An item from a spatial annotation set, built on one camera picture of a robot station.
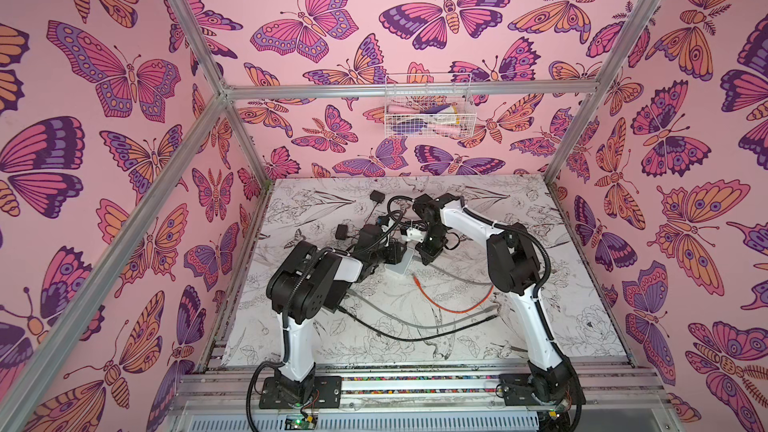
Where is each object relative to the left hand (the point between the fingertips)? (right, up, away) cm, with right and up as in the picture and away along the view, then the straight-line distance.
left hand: (407, 246), depth 98 cm
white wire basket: (+7, +45, -2) cm, 46 cm away
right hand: (+6, -4, 0) cm, 7 cm away
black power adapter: (-23, +4, +5) cm, 24 cm away
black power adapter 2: (-11, +17, +16) cm, 26 cm away
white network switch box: (-2, -6, -4) cm, 7 cm away
